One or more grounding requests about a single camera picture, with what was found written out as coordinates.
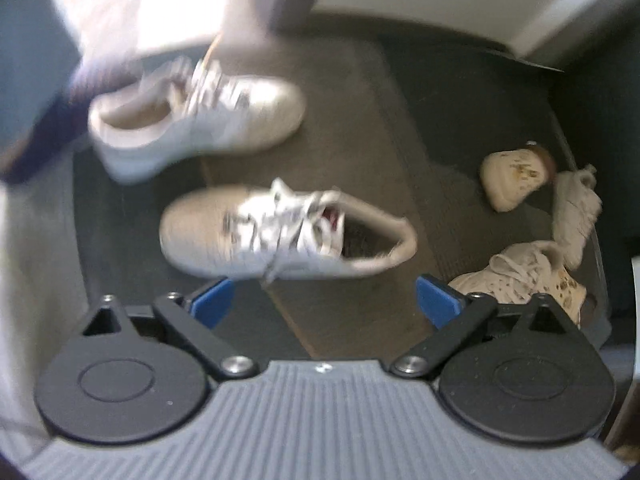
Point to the dark blue cloth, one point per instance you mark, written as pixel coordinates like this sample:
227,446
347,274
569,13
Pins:
35,60

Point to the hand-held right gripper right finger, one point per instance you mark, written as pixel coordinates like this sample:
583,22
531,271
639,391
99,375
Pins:
437,302

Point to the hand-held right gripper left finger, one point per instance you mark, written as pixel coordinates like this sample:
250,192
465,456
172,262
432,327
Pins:
212,302

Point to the grey patterned door mat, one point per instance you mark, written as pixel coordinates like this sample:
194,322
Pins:
350,135

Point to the chunky white sneaker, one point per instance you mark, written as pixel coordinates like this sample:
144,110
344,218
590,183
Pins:
505,270
575,215

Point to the white lace-up sneaker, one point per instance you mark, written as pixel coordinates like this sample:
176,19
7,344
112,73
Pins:
200,235
250,110

